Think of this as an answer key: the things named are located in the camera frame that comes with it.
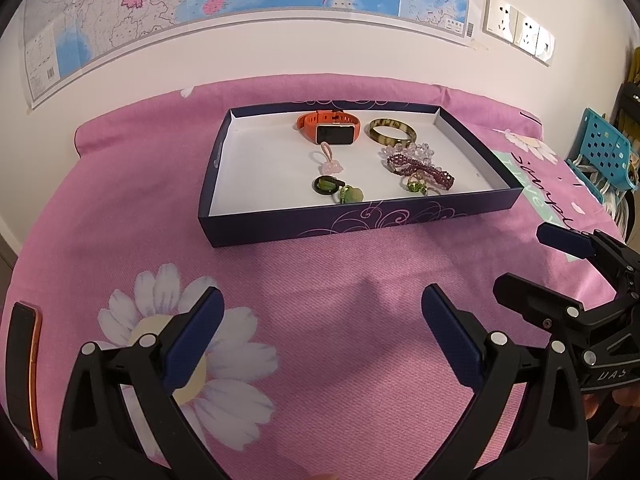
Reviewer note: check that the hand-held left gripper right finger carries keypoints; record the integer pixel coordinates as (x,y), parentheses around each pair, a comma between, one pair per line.
(450,340)

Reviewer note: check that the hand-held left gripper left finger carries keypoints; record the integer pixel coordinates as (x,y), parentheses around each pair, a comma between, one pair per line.
(192,347)

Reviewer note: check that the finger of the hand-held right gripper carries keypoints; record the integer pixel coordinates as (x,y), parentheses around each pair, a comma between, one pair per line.
(565,241)
(530,302)

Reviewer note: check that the green jade pendant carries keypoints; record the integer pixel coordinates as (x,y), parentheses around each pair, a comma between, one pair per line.
(354,194)

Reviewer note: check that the navy blue cardboard box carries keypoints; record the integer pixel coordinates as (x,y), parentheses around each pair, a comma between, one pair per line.
(270,170)

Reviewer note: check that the tortoiseshell bangle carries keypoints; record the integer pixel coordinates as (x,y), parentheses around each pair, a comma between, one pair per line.
(392,140)

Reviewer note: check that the pink stone charm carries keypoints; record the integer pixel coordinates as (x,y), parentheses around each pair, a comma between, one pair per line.
(331,165)

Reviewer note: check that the orange smartwatch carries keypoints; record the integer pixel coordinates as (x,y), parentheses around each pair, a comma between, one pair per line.
(307,122)

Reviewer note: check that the person's right hand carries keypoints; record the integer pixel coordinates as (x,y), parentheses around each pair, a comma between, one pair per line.
(590,405)

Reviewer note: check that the white striped bundle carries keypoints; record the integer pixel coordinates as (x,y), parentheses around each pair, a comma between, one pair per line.
(620,210)

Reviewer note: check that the teal plastic basket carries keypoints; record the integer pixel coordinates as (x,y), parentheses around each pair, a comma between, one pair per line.
(600,140)

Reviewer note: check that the pink floral bedsheet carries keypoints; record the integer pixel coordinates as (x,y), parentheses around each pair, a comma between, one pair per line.
(325,360)

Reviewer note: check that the dark storage shelf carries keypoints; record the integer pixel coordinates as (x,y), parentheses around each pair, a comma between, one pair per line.
(631,100)

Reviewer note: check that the black phone orange case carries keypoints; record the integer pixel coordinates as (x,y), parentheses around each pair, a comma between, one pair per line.
(20,360)

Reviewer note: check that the beige tape strip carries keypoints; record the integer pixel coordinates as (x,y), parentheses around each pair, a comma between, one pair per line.
(480,46)

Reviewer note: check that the grey wooden door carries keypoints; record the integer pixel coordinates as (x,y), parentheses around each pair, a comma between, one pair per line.
(6,245)

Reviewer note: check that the white wall socket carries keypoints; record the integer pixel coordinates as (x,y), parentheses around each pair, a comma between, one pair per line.
(500,17)
(527,31)
(545,45)

